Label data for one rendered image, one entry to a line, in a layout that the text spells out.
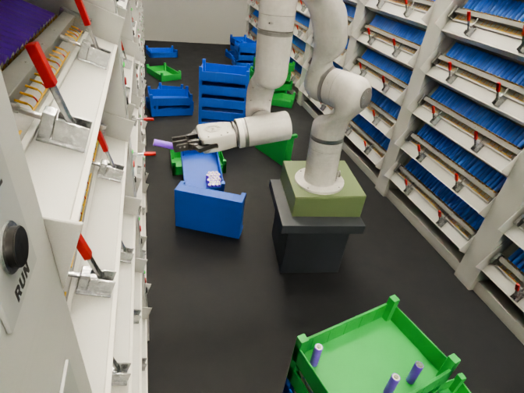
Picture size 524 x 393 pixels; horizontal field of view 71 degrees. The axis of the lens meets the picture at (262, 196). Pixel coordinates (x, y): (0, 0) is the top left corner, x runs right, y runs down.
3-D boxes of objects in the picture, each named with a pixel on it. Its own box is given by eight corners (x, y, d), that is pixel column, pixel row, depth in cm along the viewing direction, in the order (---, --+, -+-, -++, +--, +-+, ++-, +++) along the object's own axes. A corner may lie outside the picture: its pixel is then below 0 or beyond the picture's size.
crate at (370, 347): (385, 313, 99) (394, 293, 94) (447, 380, 84) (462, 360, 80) (291, 356, 85) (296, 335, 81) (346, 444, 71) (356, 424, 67)
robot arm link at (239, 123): (240, 112, 107) (230, 114, 106) (247, 125, 100) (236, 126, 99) (242, 138, 112) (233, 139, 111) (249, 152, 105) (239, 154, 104)
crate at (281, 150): (283, 167, 226) (292, 164, 231) (288, 136, 215) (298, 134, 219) (254, 146, 245) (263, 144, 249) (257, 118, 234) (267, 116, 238)
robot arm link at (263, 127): (240, 111, 107) (247, 124, 100) (283, 104, 109) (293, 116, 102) (242, 138, 112) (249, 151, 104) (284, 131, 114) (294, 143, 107)
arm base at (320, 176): (335, 168, 152) (344, 126, 141) (350, 194, 136) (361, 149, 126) (290, 168, 149) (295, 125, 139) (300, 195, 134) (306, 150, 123)
